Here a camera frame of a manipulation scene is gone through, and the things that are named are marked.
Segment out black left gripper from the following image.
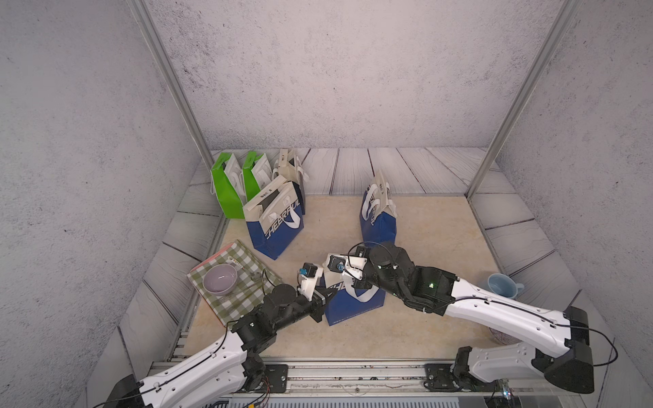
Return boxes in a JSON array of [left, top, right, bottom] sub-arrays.
[[271, 287, 338, 336]]

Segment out blue white takeout bag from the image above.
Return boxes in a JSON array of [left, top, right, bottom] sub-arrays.
[[243, 176, 304, 260]]

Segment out dark navy takeaway bag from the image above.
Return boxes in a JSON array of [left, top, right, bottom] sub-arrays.
[[273, 149, 307, 215]]

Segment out green white takeout bag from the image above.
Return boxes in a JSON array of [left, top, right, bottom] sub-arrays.
[[241, 151, 272, 202], [211, 152, 247, 219]]

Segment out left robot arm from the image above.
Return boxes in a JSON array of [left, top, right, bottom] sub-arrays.
[[98, 284, 337, 407]]

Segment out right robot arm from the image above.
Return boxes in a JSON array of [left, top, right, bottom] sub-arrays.
[[342, 242, 595, 394]]

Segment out green checkered cloth mat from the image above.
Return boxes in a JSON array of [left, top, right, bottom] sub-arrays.
[[187, 240, 283, 324]]

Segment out lilac ceramic bowl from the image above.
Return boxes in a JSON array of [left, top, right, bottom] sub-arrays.
[[202, 263, 238, 296]]

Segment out red board under cloth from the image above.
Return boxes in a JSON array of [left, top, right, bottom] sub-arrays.
[[189, 239, 236, 274]]

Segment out light blue mug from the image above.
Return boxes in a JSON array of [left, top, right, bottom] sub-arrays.
[[486, 274, 525, 299]]

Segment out clear glass saucer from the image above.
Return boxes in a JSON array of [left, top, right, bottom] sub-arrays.
[[490, 328, 521, 345]]

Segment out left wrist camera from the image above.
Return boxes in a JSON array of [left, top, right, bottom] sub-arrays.
[[299, 263, 319, 279]]

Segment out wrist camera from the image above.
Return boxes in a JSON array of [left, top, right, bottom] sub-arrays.
[[326, 255, 347, 274], [299, 263, 319, 279]]

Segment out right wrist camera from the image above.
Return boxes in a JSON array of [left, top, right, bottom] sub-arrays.
[[326, 255, 347, 274]]

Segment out metal spoon patterned handle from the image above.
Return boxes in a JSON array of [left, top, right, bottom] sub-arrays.
[[227, 257, 262, 281]]

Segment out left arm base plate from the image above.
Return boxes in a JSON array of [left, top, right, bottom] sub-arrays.
[[252, 364, 289, 394]]

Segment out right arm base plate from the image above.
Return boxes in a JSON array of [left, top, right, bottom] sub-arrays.
[[423, 346, 500, 393]]

